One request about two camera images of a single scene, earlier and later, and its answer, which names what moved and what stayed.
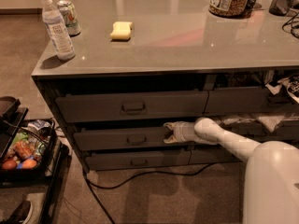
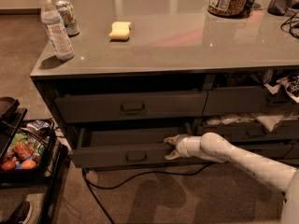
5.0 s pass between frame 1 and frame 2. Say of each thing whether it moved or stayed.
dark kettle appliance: stayed
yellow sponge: stayed
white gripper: moved
